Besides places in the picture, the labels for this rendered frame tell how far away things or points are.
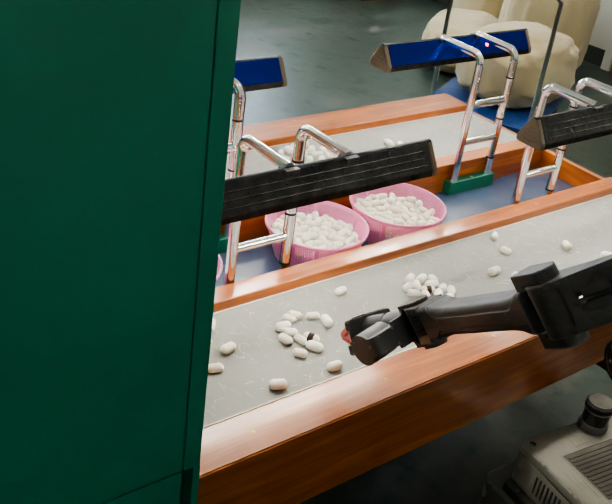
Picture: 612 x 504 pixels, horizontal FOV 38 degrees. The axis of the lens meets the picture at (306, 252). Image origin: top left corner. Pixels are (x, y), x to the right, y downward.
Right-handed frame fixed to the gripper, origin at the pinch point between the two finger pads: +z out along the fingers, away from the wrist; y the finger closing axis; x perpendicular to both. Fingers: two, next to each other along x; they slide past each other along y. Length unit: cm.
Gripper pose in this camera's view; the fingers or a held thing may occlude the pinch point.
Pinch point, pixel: (345, 335)
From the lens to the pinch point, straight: 172.5
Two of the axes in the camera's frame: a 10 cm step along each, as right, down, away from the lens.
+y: -8.0, 2.0, -5.7
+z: -5.4, 1.7, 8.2
